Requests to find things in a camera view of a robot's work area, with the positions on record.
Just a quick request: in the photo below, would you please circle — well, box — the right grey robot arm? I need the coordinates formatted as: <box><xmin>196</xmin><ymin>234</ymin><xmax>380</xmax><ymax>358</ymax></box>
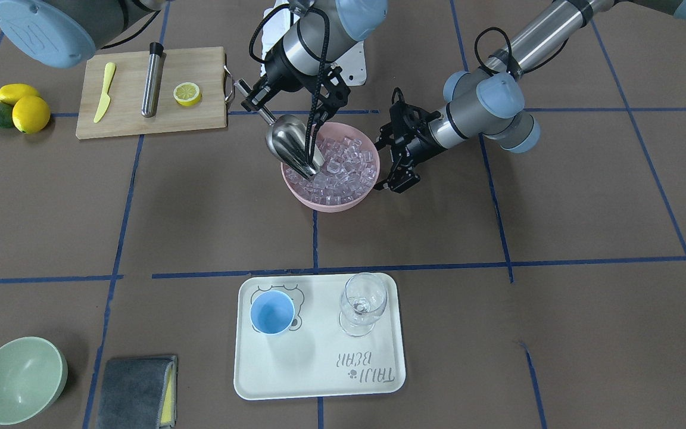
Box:
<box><xmin>0</xmin><ymin>1</ymin><xmax>388</xmax><ymax>179</ymax></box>

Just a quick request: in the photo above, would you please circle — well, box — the cream bear serving tray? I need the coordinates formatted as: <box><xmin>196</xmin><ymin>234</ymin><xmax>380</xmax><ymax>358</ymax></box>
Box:
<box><xmin>233</xmin><ymin>272</ymin><xmax>407</xmax><ymax>401</ymax></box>

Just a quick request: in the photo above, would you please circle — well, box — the yellow lemon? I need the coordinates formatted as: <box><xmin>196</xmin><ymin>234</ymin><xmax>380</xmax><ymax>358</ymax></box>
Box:
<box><xmin>0</xmin><ymin>83</ymin><xmax>40</xmax><ymax>106</ymax></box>
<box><xmin>12</xmin><ymin>95</ymin><xmax>51</xmax><ymax>134</ymax></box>

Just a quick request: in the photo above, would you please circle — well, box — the pink bowl of ice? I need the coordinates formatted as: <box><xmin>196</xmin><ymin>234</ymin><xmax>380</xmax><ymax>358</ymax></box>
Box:
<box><xmin>281</xmin><ymin>123</ymin><xmax>381</xmax><ymax>213</ymax></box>

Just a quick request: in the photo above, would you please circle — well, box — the yellow lemon upper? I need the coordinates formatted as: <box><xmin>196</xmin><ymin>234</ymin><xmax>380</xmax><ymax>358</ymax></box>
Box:
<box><xmin>12</xmin><ymin>95</ymin><xmax>51</xmax><ymax>134</ymax></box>

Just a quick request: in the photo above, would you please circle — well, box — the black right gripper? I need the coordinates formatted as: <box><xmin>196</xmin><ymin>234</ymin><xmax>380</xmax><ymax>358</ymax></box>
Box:
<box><xmin>235</xmin><ymin>51</ymin><xmax>351</xmax><ymax>179</ymax></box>

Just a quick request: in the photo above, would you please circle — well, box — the halved lemon slice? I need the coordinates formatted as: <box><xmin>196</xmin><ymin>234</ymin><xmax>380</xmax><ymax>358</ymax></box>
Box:
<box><xmin>173</xmin><ymin>82</ymin><xmax>202</xmax><ymax>108</ymax></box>

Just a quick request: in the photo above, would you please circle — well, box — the light blue plastic cup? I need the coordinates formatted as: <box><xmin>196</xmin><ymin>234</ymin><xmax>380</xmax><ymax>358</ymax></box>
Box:
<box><xmin>250</xmin><ymin>290</ymin><xmax>296</xmax><ymax>335</ymax></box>

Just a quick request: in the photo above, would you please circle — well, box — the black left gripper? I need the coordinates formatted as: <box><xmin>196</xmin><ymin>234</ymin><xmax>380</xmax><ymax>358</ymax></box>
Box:
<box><xmin>374</xmin><ymin>100</ymin><xmax>445</xmax><ymax>194</ymax></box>

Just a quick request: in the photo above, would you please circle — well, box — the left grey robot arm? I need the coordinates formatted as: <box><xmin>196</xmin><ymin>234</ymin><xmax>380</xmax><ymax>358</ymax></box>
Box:
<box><xmin>374</xmin><ymin>1</ymin><xmax>616</xmax><ymax>193</ymax></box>

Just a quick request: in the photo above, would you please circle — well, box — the green ceramic bowl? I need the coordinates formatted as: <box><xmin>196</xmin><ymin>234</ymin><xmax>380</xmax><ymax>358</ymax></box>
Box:
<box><xmin>0</xmin><ymin>337</ymin><xmax>68</xmax><ymax>425</ymax></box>

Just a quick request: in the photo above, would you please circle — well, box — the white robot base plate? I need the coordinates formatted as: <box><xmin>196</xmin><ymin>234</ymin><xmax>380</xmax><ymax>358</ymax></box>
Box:
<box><xmin>258</xmin><ymin>9</ymin><xmax>367</xmax><ymax>86</ymax></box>

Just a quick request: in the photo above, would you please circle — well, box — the steel ice scoop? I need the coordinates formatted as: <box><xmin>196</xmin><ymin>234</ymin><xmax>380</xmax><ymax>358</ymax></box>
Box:
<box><xmin>258</xmin><ymin>107</ymin><xmax>325</xmax><ymax>179</ymax></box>

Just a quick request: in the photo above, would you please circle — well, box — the clear wine glass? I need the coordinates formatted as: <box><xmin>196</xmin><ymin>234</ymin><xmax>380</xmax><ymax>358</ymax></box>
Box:
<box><xmin>339</xmin><ymin>272</ymin><xmax>389</xmax><ymax>337</ymax></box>

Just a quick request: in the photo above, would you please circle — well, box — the yellow plastic knife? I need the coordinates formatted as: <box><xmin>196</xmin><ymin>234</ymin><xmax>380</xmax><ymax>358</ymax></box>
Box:
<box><xmin>93</xmin><ymin>62</ymin><xmax>117</xmax><ymax>124</ymax></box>

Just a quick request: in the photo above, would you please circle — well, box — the wooden cutting board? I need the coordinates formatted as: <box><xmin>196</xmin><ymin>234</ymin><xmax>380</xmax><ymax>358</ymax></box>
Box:
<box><xmin>75</xmin><ymin>46</ymin><xmax>236</xmax><ymax>140</ymax></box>

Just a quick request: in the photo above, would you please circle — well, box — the yellow lemon lower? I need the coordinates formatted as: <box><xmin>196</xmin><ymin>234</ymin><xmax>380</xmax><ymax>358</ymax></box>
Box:
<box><xmin>0</xmin><ymin>83</ymin><xmax>40</xmax><ymax>106</ymax></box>

